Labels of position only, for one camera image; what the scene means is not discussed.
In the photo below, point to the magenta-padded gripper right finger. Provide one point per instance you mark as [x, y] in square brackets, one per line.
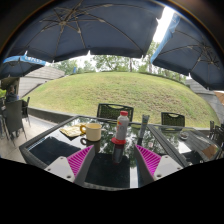
[166, 166]

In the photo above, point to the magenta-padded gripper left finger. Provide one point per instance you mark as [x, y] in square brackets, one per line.
[60, 168]

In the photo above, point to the red-capped clear drink bottle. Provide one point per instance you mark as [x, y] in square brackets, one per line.
[122, 128]

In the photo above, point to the dark wicker glass table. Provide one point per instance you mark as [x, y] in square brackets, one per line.
[193, 146]

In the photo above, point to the small dark ashtray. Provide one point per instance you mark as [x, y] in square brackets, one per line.
[184, 135]

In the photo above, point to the yellow packet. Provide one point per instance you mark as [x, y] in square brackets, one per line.
[70, 131]

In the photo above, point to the grey upright tube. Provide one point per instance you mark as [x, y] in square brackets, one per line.
[144, 126]

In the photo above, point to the dark wicker chair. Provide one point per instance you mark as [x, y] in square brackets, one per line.
[15, 116]
[26, 108]
[115, 112]
[173, 120]
[218, 131]

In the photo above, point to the cream mug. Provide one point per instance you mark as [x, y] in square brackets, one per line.
[93, 132]

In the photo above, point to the flat round red coaster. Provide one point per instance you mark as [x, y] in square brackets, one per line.
[115, 142]

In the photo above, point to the person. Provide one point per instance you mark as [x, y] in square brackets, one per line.
[11, 95]

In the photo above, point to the blue-edged dark parasol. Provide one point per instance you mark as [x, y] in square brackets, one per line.
[16, 65]

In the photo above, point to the large dark blue parasol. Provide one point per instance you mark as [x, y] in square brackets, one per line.
[83, 26]

